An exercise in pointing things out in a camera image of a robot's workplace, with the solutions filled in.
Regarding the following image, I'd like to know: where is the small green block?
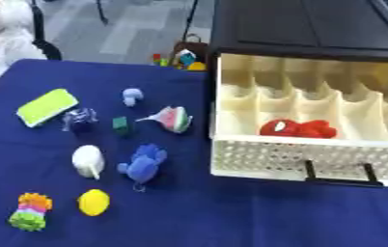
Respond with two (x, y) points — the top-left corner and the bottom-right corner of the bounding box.
(111, 116), (130, 136)

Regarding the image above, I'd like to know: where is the rainbow spiky toy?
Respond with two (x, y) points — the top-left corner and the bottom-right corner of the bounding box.
(6, 192), (54, 233)

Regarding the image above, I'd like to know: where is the yellow green sponge block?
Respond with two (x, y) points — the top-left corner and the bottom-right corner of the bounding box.
(14, 88), (81, 128)

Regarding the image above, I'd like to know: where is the black drawer handle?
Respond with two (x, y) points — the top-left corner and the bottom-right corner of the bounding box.
(303, 159), (385, 187)

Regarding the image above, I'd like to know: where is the red soft toy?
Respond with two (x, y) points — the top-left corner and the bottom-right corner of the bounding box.
(258, 119), (340, 140)

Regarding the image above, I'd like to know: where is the black cabinet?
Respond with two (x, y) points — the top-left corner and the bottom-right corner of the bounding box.
(206, 0), (388, 64)

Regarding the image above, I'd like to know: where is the person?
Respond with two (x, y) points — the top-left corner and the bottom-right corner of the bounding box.
(0, 0), (49, 85)

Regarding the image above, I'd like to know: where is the yellow lemon toy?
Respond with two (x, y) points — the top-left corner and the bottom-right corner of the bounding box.
(75, 188), (113, 217)

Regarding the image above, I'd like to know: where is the brown bag with toys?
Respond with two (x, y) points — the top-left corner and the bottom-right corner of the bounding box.
(150, 33), (211, 71)

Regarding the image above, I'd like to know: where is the watermelon slice toy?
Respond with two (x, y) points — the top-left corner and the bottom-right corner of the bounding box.
(134, 105), (194, 134)

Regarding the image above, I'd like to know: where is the small pale blue toy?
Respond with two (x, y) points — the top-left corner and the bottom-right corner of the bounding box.
(121, 87), (146, 108)

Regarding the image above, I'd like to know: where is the pale compartment drawer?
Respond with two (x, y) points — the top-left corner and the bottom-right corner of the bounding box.
(208, 52), (388, 189)

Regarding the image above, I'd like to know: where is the blue soft toy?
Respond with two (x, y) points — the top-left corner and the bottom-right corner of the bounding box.
(116, 143), (169, 193)

